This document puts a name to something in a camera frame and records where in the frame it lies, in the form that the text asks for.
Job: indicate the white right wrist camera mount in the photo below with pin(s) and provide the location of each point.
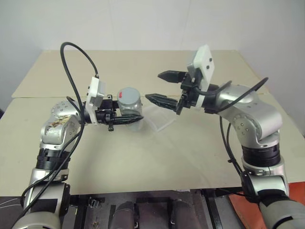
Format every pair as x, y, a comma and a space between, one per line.
203, 62

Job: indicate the glass jar with grey lid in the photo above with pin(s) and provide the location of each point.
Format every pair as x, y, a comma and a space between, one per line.
129, 101

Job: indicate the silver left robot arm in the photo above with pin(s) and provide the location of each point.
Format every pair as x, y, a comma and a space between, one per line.
53, 133

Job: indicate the black table frame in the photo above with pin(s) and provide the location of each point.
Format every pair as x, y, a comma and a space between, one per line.
214, 210

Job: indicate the orange mat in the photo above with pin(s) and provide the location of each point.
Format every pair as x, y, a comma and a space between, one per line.
240, 205

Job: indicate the clear plastic box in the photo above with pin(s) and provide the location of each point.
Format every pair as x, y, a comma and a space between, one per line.
158, 118

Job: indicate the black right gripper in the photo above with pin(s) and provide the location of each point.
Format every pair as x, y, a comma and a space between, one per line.
189, 95

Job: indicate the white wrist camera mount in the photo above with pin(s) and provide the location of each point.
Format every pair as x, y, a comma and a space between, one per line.
93, 95
203, 62

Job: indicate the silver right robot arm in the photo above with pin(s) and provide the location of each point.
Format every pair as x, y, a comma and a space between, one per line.
259, 117

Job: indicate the dark rounded shape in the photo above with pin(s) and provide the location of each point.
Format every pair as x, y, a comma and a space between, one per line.
125, 214

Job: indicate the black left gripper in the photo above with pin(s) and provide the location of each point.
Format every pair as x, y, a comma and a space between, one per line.
106, 115

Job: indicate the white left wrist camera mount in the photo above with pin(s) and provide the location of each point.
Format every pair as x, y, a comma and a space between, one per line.
93, 95

